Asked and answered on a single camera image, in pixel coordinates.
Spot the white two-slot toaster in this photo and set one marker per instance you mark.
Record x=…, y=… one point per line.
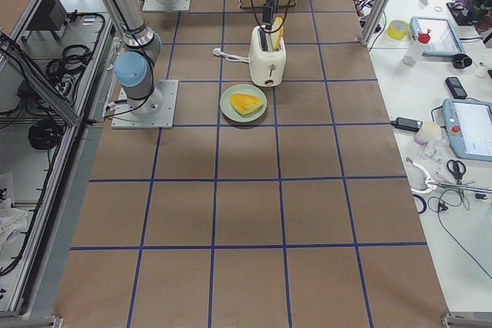
x=266, y=66

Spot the toast slice in toaster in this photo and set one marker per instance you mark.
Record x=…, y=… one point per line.
x=277, y=33

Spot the orange bread on plate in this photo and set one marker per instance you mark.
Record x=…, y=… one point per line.
x=245, y=104

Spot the light green plate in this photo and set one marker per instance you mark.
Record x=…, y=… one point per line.
x=228, y=111

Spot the yellow tape roll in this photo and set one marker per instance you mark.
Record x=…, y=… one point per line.
x=397, y=29

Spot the clear bottle red cap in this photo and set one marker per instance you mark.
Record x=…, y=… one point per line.
x=417, y=49

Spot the black power adapter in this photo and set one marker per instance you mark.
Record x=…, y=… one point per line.
x=406, y=124

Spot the blue teach pendant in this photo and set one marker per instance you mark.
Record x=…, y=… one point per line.
x=444, y=41
x=468, y=127

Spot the black scissors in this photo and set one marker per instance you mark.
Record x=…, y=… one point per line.
x=457, y=169

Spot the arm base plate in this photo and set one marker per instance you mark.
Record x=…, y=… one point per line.
x=157, y=112
x=153, y=6

